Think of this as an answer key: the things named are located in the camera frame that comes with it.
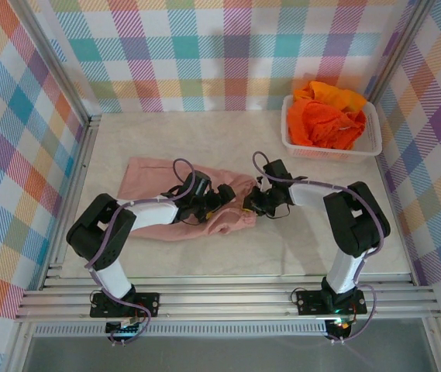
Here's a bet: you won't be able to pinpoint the pink shorts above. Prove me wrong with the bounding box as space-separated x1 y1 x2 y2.
117 156 258 243

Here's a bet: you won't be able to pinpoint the red-orange shorts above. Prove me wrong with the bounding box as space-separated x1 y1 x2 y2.
286 98 367 150

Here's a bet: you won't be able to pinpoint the light orange shorts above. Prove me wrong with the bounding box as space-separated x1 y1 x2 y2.
292 80 368 113

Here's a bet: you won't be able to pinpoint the white plastic basket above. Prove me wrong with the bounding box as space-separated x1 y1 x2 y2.
281 95 383 160

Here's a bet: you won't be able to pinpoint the small electronics board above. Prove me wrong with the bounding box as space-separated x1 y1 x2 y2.
326 317 355 334
105 319 143 338

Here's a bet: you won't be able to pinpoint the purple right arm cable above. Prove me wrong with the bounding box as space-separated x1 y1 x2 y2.
251 150 384 344

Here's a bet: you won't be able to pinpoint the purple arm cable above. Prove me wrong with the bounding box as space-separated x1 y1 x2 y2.
251 150 384 344
86 157 198 346

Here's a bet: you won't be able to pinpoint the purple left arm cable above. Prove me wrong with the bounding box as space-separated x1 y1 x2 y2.
86 157 198 346

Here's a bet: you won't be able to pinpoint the long aluminium base rail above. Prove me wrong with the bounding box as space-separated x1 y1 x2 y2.
14 284 440 321

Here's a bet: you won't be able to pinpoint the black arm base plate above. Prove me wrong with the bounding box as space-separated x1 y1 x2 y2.
90 292 161 318
296 290 368 315

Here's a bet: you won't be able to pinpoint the slotted grey cable duct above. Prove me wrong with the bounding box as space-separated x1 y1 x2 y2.
33 323 328 337

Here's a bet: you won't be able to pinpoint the aluminium frame post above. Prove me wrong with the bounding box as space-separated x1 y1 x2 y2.
17 0 103 123
365 0 437 102

